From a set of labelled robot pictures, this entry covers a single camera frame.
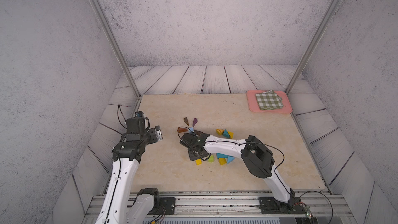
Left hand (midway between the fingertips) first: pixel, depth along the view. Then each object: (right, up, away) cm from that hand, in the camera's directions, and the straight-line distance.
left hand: (152, 130), depth 76 cm
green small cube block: (+29, -17, +11) cm, 35 cm away
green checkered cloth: (+73, +16, +40) cm, 85 cm away
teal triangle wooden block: (+39, -5, +21) cm, 44 cm away
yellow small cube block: (+35, -18, +10) cm, 41 cm away
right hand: (+20, -16, +13) cm, 29 cm away
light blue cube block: (+17, -3, +24) cm, 29 cm away
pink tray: (+61, +15, +41) cm, 76 cm away
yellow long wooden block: (+22, -19, +10) cm, 31 cm away
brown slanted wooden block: (+22, -5, +20) cm, 30 cm away
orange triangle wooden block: (+35, -4, +22) cm, 42 cm away
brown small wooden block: (+11, -3, +23) cm, 26 cm away
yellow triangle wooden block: (+42, -6, +22) cm, 48 cm away
